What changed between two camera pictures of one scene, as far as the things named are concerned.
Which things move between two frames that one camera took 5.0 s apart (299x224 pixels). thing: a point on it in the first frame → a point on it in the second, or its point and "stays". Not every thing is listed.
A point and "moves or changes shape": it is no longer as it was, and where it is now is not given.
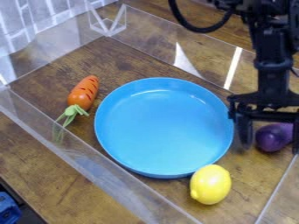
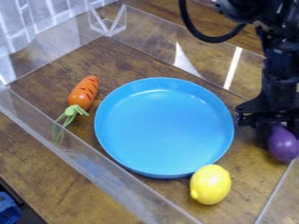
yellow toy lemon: x=209 y=184 stays
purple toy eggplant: x=273 y=136 moves or changes shape
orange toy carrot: x=80 y=96 stays
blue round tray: x=162 y=126 stays
